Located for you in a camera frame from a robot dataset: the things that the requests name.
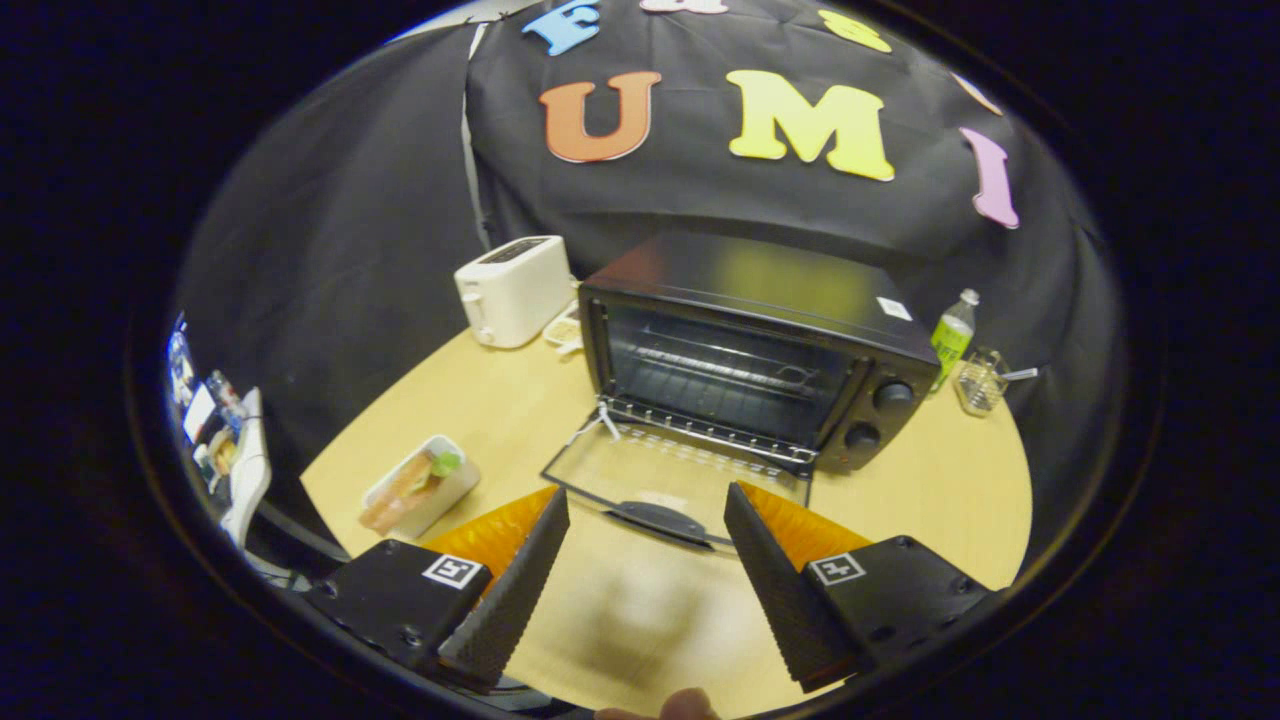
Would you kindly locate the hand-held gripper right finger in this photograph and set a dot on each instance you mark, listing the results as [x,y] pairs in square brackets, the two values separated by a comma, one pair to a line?
[780,590]

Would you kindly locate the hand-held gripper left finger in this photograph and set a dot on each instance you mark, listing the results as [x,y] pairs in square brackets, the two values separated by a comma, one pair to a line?
[520,590]

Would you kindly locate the sandwich with lettuce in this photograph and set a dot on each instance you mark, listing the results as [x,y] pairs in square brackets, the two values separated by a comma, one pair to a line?
[405,490]

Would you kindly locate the black toaster oven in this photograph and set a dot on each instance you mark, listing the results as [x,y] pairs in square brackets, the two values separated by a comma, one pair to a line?
[760,280]

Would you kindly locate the small dish with food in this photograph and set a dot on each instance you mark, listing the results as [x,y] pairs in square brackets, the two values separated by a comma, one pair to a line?
[566,330]

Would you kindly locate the white pop-up toaster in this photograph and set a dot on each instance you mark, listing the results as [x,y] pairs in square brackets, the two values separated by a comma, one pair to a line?
[515,290]

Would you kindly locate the white rectangular tray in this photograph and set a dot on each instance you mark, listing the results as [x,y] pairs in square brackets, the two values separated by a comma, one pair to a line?
[450,490]

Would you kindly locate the white chair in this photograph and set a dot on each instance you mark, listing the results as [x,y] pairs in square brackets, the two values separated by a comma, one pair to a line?
[250,470]

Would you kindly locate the green label drink bottle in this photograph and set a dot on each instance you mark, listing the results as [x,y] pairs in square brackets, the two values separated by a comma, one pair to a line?
[952,335]

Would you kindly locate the colourful clutter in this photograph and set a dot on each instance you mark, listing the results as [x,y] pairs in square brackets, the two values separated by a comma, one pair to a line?
[200,410]

